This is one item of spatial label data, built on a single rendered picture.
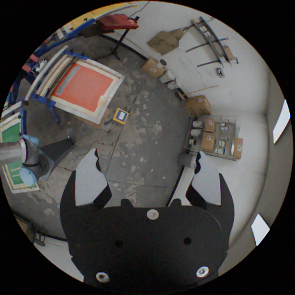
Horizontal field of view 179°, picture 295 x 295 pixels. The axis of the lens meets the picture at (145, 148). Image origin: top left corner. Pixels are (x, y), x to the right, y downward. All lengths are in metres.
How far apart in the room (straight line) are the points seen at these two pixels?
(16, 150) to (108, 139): 1.68
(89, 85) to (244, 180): 3.61
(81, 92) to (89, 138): 1.08
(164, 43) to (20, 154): 2.66
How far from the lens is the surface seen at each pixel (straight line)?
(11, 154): 0.51
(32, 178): 0.60
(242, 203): 3.21
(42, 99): 1.06
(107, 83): 1.06
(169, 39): 2.50
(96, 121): 0.89
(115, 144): 1.95
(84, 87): 1.02
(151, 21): 2.54
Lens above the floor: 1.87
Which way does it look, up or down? 55 degrees down
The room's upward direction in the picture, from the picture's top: 105 degrees clockwise
